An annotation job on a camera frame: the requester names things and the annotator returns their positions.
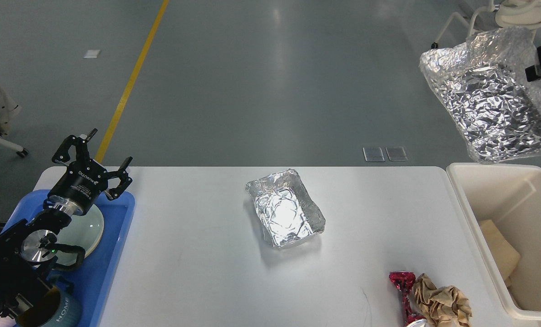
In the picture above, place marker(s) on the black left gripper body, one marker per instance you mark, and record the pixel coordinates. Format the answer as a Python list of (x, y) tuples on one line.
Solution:
[(79, 187)]

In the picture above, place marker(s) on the light green plate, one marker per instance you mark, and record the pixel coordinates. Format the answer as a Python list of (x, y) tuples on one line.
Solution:
[(89, 225)]

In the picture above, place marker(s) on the dark green mug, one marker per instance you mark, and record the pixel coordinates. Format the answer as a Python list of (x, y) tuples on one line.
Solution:
[(58, 308)]

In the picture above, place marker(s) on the pink ribbed mug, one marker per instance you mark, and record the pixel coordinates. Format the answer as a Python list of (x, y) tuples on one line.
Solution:
[(7, 322)]

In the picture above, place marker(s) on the aluminium foil tray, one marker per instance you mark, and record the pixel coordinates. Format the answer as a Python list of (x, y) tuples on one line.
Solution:
[(287, 214)]

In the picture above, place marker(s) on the large brown paper bag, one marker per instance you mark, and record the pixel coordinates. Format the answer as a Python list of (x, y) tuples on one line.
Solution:
[(504, 255)]

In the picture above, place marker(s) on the red white crushed can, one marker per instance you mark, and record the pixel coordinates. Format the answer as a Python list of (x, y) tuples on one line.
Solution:
[(403, 282)]

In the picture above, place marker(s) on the brown paper ball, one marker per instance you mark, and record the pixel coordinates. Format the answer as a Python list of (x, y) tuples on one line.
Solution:
[(442, 307)]

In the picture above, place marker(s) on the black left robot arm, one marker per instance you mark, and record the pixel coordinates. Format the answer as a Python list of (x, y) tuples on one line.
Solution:
[(30, 250)]

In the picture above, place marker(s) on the white chair on casters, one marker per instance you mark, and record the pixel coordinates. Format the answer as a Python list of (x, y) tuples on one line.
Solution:
[(507, 13)]

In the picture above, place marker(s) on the pink plate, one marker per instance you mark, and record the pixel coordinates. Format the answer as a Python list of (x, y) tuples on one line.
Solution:
[(89, 244)]

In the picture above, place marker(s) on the beige plastic bin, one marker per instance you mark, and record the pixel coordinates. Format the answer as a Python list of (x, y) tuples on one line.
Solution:
[(509, 196)]

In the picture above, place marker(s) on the right floor outlet plate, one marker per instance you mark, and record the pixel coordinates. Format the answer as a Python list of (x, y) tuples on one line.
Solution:
[(396, 153)]

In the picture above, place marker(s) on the floor outlet plate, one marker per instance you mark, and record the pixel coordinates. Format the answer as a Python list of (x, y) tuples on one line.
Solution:
[(396, 153), (373, 154)]

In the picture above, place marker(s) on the left floor outlet plate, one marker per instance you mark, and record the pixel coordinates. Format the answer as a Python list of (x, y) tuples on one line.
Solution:
[(373, 154)]

